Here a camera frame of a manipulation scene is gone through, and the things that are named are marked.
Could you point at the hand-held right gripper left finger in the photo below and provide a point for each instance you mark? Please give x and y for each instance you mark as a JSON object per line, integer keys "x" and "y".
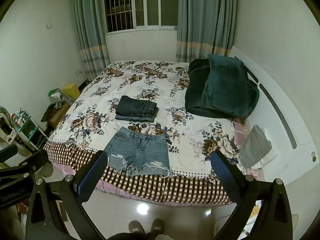
{"x": 91, "y": 173}

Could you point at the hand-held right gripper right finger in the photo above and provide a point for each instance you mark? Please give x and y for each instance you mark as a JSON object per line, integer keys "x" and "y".
{"x": 220, "y": 167}

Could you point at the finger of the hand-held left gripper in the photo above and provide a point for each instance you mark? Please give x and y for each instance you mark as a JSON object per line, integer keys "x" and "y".
{"x": 35, "y": 161}
{"x": 7, "y": 153}

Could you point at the light blue denim shorts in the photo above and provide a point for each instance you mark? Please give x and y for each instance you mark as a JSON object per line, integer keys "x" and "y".
{"x": 140, "y": 147}

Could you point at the green and white shelf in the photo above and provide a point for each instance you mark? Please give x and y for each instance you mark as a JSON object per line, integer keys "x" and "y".
{"x": 30, "y": 130}

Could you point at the grey folded cloth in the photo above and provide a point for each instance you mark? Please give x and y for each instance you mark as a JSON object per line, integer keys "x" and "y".
{"x": 253, "y": 147}

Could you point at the brown cardboard box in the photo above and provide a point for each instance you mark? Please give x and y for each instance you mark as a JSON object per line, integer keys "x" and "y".
{"x": 59, "y": 115}

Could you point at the yellow floor item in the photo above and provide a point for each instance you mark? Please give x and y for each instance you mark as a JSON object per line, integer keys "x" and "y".
{"x": 255, "y": 210}

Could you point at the folded blue jeans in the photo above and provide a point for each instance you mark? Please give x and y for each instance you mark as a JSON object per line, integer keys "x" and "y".
{"x": 133, "y": 118}

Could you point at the person's left shoe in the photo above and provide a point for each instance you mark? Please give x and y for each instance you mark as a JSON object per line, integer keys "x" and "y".
{"x": 136, "y": 227}

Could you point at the person's shoe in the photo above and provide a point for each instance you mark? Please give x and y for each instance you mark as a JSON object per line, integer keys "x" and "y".
{"x": 157, "y": 225}
{"x": 136, "y": 227}

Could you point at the green plastic bag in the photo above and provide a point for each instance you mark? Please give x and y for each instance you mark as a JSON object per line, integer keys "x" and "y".
{"x": 56, "y": 93}

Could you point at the person's legs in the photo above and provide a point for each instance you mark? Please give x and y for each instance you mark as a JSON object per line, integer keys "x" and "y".
{"x": 130, "y": 237}

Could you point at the yellow box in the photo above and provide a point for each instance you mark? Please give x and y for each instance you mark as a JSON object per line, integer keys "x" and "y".
{"x": 72, "y": 91}

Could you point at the dark green blanket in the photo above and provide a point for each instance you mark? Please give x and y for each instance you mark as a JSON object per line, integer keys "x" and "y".
{"x": 225, "y": 87}

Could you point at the folded dark grey jeans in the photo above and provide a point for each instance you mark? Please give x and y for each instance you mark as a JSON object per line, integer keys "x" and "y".
{"x": 136, "y": 106}

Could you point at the person's right shoe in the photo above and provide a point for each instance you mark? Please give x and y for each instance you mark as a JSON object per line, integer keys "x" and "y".
{"x": 157, "y": 225}

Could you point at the white headboard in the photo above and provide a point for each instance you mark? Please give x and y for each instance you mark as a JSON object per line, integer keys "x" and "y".
{"x": 282, "y": 97}

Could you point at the green round sticker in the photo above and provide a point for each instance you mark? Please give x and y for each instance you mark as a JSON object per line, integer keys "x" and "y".
{"x": 313, "y": 159}

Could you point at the bed with floral sheet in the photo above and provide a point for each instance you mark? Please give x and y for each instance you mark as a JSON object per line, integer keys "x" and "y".
{"x": 160, "y": 80}

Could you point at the grey-green striped curtain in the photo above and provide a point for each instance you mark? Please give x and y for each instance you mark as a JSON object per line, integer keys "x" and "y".
{"x": 87, "y": 30}
{"x": 205, "y": 17}

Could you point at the window with metal grille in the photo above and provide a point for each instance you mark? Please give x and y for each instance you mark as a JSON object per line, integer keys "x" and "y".
{"x": 140, "y": 5}

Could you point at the wall switch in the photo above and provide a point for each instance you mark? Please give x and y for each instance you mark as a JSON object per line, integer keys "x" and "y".
{"x": 49, "y": 26}

